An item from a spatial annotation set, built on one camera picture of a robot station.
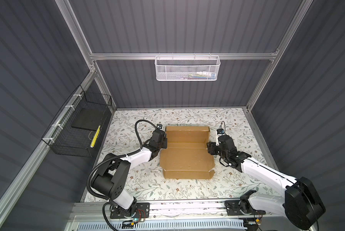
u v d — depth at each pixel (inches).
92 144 26.8
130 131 42.7
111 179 17.7
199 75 36.3
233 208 28.9
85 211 29.7
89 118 30.7
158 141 28.0
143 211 28.6
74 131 28.2
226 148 25.4
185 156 36.8
